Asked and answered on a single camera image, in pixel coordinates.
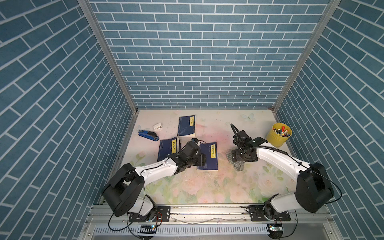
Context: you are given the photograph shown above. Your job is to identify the grey striped cloth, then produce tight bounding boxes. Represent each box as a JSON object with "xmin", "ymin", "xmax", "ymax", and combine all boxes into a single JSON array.
[{"xmin": 226, "ymin": 150, "xmax": 245, "ymax": 172}]

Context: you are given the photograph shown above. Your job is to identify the blue book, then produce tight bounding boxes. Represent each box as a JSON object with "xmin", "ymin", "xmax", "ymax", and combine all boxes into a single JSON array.
[
  {"xmin": 157, "ymin": 137, "xmax": 180, "ymax": 162},
  {"xmin": 197, "ymin": 142, "xmax": 219, "ymax": 171},
  {"xmin": 177, "ymin": 115, "xmax": 196, "ymax": 138}
]

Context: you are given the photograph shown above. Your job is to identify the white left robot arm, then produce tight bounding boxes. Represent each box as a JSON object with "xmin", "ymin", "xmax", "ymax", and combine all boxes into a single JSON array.
[{"xmin": 102, "ymin": 138, "xmax": 207, "ymax": 221}]

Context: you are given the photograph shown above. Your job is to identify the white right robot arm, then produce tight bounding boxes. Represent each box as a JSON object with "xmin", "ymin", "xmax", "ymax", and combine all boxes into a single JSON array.
[{"xmin": 227, "ymin": 124, "xmax": 335, "ymax": 221}]

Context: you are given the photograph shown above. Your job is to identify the yellow pen cup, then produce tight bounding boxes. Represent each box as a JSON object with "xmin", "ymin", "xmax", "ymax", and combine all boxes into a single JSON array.
[{"xmin": 267, "ymin": 123, "xmax": 293, "ymax": 148}]

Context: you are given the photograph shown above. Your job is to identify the pens in cup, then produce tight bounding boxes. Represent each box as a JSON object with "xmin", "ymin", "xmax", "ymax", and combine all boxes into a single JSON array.
[{"xmin": 273, "ymin": 126, "xmax": 291, "ymax": 138}]

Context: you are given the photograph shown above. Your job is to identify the blue black stapler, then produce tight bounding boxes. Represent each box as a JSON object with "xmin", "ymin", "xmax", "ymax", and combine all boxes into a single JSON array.
[{"xmin": 138, "ymin": 130, "xmax": 160, "ymax": 142}]

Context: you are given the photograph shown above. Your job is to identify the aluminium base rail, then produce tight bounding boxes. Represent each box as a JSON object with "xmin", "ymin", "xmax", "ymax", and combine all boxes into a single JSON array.
[{"xmin": 85, "ymin": 204, "xmax": 335, "ymax": 228}]

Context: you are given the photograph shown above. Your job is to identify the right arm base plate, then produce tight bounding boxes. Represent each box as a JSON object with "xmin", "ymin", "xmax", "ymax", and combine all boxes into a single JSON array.
[{"xmin": 245, "ymin": 204, "xmax": 291, "ymax": 222}]

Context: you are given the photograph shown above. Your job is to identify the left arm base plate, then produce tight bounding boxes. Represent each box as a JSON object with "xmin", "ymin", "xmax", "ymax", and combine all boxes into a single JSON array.
[{"xmin": 129, "ymin": 205, "xmax": 171, "ymax": 224}]

